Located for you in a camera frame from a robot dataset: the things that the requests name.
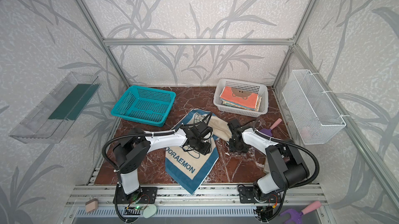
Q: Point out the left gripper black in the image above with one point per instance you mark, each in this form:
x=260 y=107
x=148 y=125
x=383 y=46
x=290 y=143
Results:
x=202 y=133

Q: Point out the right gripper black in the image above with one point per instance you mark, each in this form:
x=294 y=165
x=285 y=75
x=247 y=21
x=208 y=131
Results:
x=234 y=127

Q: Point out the blue cream Doraemon towel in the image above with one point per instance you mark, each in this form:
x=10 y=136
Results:
x=189 y=169

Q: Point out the white plastic basket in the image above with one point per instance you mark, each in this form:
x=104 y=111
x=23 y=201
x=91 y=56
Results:
x=260 y=89

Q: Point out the brown red bear towel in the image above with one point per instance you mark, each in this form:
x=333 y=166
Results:
x=233 y=94

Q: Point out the teal plastic basket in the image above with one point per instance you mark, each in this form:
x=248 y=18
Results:
x=144 y=105

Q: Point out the orange bunny pattern towel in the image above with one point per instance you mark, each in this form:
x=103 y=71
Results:
x=249 y=104

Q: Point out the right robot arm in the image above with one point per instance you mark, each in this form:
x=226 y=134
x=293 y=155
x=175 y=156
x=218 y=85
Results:
x=290 y=165

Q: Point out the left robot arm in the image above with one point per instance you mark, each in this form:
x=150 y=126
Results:
x=126 y=153

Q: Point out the grey rectangular block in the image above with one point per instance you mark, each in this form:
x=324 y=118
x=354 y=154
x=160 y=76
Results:
x=266 y=168

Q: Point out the pale green oval pad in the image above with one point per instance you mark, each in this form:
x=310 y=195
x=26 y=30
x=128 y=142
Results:
x=149 y=211

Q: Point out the brown sponge block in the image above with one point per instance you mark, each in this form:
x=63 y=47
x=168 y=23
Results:
x=91 y=205

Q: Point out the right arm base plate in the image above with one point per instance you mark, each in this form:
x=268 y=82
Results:
x=249 y=195

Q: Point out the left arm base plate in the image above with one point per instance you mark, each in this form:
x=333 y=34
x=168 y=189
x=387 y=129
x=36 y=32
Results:
x=144 y=195

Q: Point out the white wire mesh basket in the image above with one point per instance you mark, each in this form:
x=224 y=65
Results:
x=314 y=114

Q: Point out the clear acrylic wall shelf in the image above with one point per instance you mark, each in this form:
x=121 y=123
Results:
x=50 y=120

